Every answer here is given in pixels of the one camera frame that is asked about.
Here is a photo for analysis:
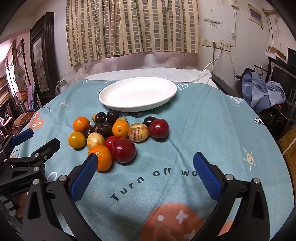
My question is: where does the person's left forearm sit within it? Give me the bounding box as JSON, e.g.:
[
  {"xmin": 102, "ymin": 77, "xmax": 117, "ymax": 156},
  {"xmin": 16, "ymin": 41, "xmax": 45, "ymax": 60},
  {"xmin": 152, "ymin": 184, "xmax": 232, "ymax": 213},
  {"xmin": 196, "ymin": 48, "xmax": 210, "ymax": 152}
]
[{"xmin": 0, "ymin": 193, "xmax": 28, "ymax": 223}]

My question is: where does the dark wooden coat stand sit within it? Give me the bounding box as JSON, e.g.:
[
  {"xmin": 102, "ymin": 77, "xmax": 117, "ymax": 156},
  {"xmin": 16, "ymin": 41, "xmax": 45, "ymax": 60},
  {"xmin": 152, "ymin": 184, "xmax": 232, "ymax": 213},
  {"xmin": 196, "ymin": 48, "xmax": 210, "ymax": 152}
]
[{"xmin": 20, "ymin": 38, "xmax": 31, "ymax": 86}]

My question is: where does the yellow spotted plum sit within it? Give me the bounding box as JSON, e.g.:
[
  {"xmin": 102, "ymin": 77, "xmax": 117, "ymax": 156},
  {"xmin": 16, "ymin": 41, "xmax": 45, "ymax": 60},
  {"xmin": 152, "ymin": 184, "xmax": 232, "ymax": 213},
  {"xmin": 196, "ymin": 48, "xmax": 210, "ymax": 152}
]
[{"xmin": 87, "ymin": 133, "xmax": 105, "ymax": 150}]

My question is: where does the purple cloth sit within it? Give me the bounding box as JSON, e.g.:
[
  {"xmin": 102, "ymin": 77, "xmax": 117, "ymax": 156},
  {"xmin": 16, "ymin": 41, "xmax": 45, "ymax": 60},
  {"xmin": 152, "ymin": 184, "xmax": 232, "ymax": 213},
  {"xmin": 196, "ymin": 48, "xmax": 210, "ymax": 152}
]
[{"xmin": 26, "ymin": 84, "xmax": 37, "ymax": 109}]

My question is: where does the white bedsheet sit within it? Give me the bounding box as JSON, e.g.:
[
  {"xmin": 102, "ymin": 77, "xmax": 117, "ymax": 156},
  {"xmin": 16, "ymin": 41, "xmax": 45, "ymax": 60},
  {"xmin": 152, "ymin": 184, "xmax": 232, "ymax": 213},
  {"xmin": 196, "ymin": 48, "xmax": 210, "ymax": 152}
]
[{"xmin": 83, "ymin": 68, "xmax": 219, "ymax": 90}]

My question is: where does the striped pepino melon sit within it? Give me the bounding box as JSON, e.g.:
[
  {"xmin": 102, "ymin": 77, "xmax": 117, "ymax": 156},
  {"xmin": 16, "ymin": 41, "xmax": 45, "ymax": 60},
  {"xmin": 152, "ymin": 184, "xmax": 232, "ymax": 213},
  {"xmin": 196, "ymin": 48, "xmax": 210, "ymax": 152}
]
[{"xmin": 128, "ymin": 123, "xmax": 149, "ymax": 142}]

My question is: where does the small red plum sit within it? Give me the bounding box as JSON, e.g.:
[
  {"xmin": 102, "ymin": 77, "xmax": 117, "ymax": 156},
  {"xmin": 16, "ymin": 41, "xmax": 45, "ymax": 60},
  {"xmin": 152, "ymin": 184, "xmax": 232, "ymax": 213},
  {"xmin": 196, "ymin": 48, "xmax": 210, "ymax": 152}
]
[{"xmin": 105, "ymin": 136, "xmax": 119, "ymax": 150}]

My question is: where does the white jug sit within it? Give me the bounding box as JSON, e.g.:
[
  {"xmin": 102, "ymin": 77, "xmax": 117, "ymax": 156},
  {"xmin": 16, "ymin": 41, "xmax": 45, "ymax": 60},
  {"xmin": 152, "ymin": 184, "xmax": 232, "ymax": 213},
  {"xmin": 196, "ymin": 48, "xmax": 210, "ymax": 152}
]
[{"xmin": 55, "ymin": 79, "xmax": 70, "ymax": 94}]

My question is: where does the white standing fan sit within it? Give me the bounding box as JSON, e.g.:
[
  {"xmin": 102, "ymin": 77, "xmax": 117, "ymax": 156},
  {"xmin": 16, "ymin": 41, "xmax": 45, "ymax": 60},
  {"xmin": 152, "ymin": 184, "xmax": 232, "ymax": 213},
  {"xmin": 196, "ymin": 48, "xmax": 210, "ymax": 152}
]
[{"xmin": 14, "ymin": 66, "xmax": 25, "ymax": 80}]

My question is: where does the white framed wall panel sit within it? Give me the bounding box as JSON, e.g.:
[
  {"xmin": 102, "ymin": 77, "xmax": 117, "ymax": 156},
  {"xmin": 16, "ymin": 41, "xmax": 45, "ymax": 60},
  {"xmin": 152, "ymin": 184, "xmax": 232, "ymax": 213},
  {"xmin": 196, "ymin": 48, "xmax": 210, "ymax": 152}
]
[{"xmin": 246, "ymin": 3, "xmax": 264, "ymax": 29}]

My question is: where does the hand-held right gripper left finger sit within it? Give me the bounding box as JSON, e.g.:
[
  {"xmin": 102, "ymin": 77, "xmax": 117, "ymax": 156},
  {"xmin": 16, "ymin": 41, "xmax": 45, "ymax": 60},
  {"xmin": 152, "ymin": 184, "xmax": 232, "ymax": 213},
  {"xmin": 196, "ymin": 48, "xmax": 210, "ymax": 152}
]
[{"xmin": 22, "ymin": 153, "xmax": 102, "ymax": 241}]

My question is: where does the yellow-orange citrus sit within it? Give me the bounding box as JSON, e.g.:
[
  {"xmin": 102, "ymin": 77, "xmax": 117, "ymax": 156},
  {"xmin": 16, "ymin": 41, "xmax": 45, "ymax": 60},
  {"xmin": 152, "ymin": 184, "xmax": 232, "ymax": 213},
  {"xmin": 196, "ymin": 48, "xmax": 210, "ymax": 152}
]
[{"xmin": 68, "ymin": 131, "xmax": 87, "ymax": 149}]

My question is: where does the checked beige curtain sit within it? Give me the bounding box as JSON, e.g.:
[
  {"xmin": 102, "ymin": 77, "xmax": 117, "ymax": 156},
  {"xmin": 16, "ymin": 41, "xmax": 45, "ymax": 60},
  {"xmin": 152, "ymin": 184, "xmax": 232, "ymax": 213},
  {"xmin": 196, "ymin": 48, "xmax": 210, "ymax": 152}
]
[{"xmin": 65, "ymin": 0, "xmax": 200, "ymax": 67}]

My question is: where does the black monitor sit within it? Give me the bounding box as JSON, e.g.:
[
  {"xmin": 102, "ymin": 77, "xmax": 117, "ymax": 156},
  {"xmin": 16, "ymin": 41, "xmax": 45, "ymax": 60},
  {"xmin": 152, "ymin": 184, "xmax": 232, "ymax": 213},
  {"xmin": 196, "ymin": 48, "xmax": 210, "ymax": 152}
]
[{"xmin": 270, "ymin": 64, "xmax": 296, "ymax": 98}]

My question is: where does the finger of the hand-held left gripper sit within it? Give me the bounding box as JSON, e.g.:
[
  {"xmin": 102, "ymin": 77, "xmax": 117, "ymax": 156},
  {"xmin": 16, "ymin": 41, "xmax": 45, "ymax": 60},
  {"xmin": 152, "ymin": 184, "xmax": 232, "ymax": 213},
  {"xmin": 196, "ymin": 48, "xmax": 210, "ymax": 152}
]
[
  {"xmin": 7, "ymin": 138, "xmax": 61, "ymax": 172},
  {"xmin": 0, "ymin": 128, "xmax": 35, "ymax": 163}
]

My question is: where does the dark wrinkled passion fruit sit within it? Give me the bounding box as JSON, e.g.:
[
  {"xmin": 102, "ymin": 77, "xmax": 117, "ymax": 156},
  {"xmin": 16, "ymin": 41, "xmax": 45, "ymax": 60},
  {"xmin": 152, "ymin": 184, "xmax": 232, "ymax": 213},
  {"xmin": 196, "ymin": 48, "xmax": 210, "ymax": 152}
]
[{"xmin": 94, "ymin": 122, "xmax": 113, "ymax": 138}]

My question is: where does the printed teal blanket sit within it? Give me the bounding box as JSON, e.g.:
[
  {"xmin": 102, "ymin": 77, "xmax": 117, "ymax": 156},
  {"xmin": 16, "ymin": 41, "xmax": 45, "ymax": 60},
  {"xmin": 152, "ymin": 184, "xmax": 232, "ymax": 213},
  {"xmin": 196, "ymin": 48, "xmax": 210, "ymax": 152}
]
[{"xmin": 9, "ymin": 79, "xmax": 295, "ymax": 241}]

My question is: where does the black bed frame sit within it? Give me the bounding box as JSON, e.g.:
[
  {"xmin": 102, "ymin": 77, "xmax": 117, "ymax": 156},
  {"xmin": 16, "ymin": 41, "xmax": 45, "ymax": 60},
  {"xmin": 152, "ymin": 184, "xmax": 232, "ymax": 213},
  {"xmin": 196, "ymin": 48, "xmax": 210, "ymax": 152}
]
[{"xmin": 211, "ymin": 74, "xmax": 243, "ymax": 98}]

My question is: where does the large dark red apple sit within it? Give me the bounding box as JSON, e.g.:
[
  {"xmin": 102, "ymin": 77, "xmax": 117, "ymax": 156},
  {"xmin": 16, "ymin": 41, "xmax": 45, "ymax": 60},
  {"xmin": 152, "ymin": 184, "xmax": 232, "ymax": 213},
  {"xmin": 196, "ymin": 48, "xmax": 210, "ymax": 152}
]
[{"xmin": 111, "ymin": 138, "xmax": 137, "ymax": 164}]

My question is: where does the blue clothing pile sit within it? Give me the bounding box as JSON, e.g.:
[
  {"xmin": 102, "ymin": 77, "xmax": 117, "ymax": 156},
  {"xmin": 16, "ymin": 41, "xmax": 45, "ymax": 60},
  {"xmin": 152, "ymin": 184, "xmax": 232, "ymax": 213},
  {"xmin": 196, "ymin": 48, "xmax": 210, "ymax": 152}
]
[{"xmin": 242, "ymin": 71, "xmax": 287, "ymax": 113}]

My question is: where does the white power cable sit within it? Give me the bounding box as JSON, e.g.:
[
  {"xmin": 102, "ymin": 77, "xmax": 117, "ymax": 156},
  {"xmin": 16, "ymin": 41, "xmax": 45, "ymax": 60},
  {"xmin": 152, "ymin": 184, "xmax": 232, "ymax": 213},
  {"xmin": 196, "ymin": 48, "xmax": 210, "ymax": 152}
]
[{"xmin": 202, "ymin": 46, "xmax": 222, "ymax": 72}]

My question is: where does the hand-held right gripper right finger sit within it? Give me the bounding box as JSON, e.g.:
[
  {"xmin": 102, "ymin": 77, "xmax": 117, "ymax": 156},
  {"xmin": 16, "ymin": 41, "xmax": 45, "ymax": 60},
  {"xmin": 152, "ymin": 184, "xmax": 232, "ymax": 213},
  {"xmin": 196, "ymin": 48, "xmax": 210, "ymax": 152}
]
[{"xmin": 190, "ymin": 152, "xmax": 271, "ymax": 241}]

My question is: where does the brown cushion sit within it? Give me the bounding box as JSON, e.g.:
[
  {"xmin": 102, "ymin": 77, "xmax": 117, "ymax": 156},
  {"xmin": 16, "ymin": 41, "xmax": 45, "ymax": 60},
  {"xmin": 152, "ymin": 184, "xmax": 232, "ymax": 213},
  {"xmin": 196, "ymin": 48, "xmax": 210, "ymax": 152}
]
[{"xmin": 14, "ymin": 112, "xmax": 35, "ymax": 127}]

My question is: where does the dark framed painting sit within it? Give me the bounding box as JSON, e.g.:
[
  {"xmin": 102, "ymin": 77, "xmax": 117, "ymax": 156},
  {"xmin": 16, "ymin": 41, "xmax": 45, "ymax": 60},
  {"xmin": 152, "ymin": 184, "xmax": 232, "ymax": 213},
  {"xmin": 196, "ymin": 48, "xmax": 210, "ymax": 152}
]
[{"xmin": 30, "ymin": 12, "xmax": 61, "ymax": 98}]

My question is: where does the smooth orange citrus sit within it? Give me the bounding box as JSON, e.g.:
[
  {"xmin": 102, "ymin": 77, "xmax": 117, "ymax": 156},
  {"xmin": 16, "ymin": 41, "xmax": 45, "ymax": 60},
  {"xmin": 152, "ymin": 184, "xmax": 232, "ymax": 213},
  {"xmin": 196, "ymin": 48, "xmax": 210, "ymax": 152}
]
[{"xmin": 112, "ymin": 121, "xmax": 130, "ymax": 139}]

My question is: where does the black cap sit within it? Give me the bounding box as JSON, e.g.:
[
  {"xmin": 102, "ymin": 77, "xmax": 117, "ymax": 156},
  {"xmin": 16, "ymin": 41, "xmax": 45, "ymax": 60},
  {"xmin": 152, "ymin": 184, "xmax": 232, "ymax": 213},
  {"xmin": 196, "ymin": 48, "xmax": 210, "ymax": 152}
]
[{"xmin": 235, "ymin": 68, "xmax": 255, "ymax": 80}]

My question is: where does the white oval plate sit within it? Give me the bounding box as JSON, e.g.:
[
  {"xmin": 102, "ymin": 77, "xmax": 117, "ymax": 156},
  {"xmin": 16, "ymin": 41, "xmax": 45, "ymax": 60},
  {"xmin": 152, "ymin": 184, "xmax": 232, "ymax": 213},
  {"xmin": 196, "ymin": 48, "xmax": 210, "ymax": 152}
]
[{"xmin": 99, "ymin": 77, "xmax": 178, "ymax": 112}]

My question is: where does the orange mandarin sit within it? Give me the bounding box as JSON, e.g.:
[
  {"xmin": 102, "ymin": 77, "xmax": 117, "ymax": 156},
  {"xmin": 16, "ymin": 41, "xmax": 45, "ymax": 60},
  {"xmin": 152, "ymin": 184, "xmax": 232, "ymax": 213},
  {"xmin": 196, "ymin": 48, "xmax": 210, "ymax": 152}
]
[
  {"xmin": 73, "ymin": 116, "xmax": 91, "ymax": 134},
  {"xmin": 87, "ymin": 145, "xmax": 113, "ymax": 172}
]

